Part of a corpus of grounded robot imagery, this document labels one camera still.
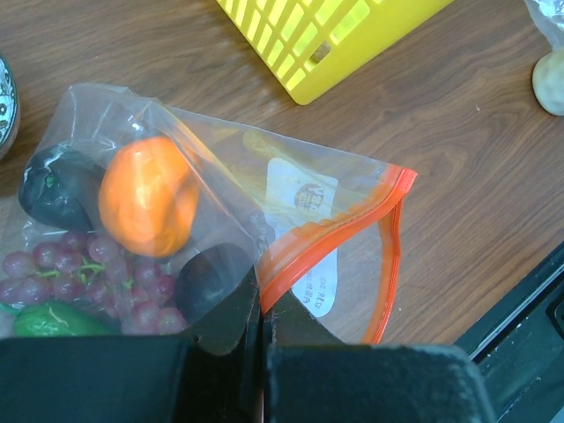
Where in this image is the dark eggplant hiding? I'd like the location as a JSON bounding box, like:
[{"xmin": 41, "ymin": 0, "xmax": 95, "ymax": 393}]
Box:
[{"xmin": 18, "ymin": 144, "xmax": 105, "ymax": 232}]

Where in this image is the cream ceramic mug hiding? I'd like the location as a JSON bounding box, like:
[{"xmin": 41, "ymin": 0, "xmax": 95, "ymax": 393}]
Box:
[{"xmin": 532, "ymin": 48, "xmax": 564, "ymax": 116}]

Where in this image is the dark floral bowl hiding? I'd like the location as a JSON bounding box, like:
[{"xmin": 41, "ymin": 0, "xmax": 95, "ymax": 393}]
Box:
[{"xmin": 0, "ymin": 56, "xmax": 20, "ymax": 159}]

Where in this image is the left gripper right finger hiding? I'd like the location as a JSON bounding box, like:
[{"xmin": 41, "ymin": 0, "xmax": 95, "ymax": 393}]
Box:
[{"xmin": 263, "ymin": 293, "xmax": 496, "ymax": 422}]

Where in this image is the red grape bunch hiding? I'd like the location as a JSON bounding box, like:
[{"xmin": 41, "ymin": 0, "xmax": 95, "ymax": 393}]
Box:
[{"xmin": 1, "ymin": 232, "xmax": 188, "ymax": 338}]

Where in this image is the yellow plastic basket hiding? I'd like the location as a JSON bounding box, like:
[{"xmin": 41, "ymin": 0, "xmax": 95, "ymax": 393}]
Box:
[{"xmin": 218, "ymin": 0, "xmax": 451, "ymax": 105}]

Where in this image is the clear zip top bag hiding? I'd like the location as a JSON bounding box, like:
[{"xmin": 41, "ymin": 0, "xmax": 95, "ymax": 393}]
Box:
[{"xmin": 1, "ymin": 84, "xmax": 416, "ymax": 343}]

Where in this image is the polka dot plastic bag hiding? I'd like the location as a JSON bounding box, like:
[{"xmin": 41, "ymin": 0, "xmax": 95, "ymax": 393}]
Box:
[{"xmin": 524, "ymin": 0, "xmax": 563, "ymax": 49}]

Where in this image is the green chili pepper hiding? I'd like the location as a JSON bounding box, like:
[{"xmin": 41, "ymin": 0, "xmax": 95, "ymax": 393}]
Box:
[{"xmin": 1, "ymin": 301, "xmax": 119, "ymax": 338}]

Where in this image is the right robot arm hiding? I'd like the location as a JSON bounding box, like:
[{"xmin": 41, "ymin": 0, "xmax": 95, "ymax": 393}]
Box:
[{"xmin": 456, "ymin": 245, "xmax": 563, "ymax": 422}]

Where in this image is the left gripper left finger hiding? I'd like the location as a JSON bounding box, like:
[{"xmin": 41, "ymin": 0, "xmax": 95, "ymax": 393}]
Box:
[{"xmin": 1, "ymin": 272, "xmax": 261, "ymax": 422}]

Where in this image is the orange fruit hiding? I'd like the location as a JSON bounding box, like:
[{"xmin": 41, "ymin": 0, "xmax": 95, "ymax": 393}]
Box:
[{"xmin": 98, "ymin": 137, "xmax": 199, "ymax": 257}]

